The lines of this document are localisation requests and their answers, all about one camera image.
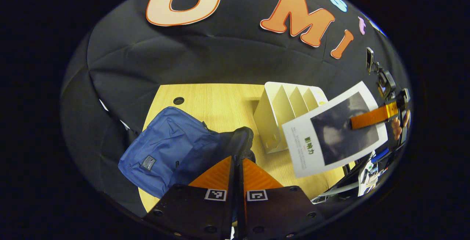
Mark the grey flat panel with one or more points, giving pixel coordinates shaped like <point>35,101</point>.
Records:
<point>341,186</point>

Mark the blue schoolbag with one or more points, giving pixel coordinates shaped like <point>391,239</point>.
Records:
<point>169,148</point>

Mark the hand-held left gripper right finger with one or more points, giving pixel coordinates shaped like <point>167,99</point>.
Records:
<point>275,210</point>

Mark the grey cover book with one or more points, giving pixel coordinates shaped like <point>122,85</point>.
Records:
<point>330,137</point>

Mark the black backdrop cloth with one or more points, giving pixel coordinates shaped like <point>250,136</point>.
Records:
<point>205,56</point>

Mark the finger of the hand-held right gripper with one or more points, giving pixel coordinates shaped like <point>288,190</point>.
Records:
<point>372,116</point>

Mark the white bookshelf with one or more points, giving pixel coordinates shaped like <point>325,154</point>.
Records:
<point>271,119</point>

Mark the white printed box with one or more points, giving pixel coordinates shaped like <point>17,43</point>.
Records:
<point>369,177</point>

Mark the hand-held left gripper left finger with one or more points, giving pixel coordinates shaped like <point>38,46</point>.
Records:
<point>194,210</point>

